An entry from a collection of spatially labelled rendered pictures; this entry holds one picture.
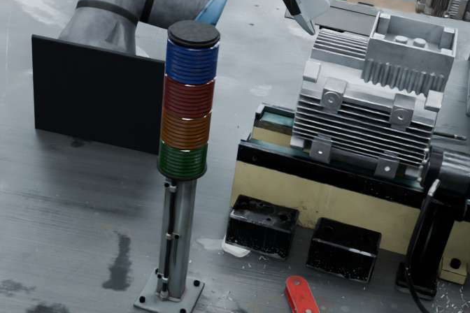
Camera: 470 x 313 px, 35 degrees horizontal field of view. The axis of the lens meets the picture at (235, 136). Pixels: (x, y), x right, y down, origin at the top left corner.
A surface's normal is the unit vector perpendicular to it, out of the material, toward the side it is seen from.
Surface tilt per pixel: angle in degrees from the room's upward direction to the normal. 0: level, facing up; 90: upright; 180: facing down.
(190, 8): 74
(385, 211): 90
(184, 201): 90
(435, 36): 90
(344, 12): 67
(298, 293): 0
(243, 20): 0
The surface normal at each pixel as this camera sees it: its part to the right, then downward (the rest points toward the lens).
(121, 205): 0.11, -0.83
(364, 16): -0.22, 0.14
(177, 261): -0.28, 0.50
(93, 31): 0.13, -0.47
